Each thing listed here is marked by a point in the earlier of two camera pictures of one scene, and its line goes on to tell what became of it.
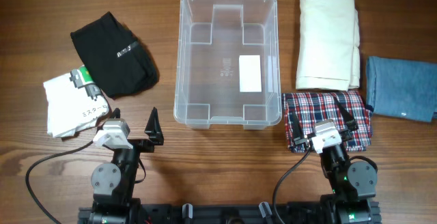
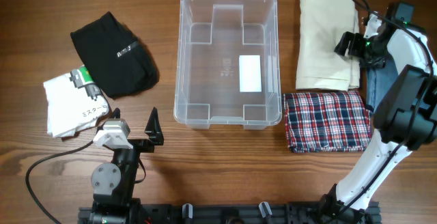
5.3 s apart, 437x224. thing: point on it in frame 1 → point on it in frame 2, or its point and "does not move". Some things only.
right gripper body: (345, 134) → (371, 51)
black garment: (117, 60) does not move
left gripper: (153, 130) does not move
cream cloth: (328, 42) does not move
